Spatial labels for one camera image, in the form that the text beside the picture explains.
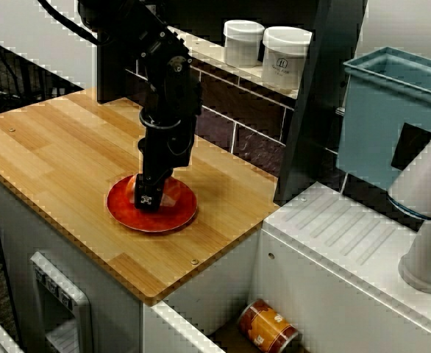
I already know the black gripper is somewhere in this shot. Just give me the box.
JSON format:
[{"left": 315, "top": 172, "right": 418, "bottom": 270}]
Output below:
[{"left": 133, "top": 113, "right": 197, "bottom": 213}]

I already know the black square patch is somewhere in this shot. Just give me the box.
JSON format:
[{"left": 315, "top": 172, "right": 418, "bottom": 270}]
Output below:
[{"left": 391, "top": 122, "right": 431, "bottom": 171}]

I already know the dark tile backsplash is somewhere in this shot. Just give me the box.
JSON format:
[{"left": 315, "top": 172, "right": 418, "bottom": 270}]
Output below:
[{"left": 124, "top": 54, "right": 347, "bottom": 194}]

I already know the orange soup can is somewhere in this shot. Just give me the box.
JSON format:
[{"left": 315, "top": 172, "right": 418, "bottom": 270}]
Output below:
[{"left": 236, "top": 298, "right": 300, "bottom": 350}]

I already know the cream shelf ledge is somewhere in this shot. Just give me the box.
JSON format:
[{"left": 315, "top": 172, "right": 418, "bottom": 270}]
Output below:
[{"left": 167, "top": 24, "right": 299, "bottom": 100}]

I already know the wide black upright post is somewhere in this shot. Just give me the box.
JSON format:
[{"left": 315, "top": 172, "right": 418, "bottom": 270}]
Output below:
[{"left": 273, "top": 0, "right": 369, "bottom": 207}]

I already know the teal plastic bin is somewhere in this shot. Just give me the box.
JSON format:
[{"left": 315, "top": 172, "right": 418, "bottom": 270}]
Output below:
[{"left": 337, "top": 46, "right": 431, "bottom": 192}]

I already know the white jar with logo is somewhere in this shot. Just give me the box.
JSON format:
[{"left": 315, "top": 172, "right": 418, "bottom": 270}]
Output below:
[{"left": 261, "top": 26, "right": 313, "bottom": 90}]

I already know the plain white lidded jar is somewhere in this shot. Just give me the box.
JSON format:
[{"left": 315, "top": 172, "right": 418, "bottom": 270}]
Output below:
[{"left": 223, "top": 19, "right": 266, "bottom": 68}]

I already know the round red plate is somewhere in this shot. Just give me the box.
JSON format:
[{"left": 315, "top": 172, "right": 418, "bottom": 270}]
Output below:
[{"left": 107, "top": 174, "right": 199, "bottom": 232}]

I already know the narrow black upright post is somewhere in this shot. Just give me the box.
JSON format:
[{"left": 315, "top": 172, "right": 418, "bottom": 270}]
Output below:
[{"left": 96, "top": 29, "right": 146, "bottom": 105}]

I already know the white toy sink unit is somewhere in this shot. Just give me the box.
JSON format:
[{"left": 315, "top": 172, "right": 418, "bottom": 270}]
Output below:
[{"left": 143, "top": 182, "right": 431, "bottom": 353}]

